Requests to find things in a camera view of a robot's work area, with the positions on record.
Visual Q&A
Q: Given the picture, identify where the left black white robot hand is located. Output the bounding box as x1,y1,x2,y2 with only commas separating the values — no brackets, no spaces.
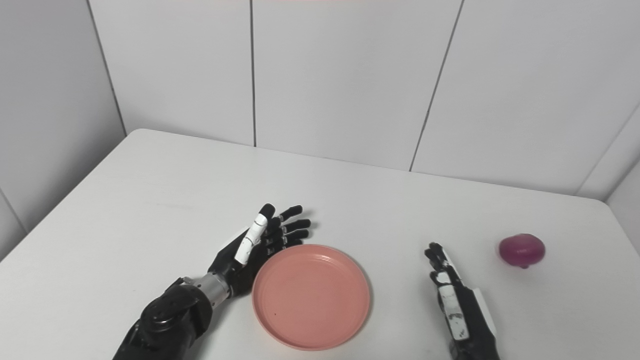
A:
207,203,312,297

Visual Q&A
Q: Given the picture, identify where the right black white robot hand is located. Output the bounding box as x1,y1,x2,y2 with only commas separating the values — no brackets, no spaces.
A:
424,242,501,360

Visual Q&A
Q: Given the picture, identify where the pink round plate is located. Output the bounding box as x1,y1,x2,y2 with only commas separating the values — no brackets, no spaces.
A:
251,243,372,351

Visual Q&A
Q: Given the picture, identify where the purple onion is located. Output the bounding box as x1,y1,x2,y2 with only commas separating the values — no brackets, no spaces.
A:
498,233,546,270

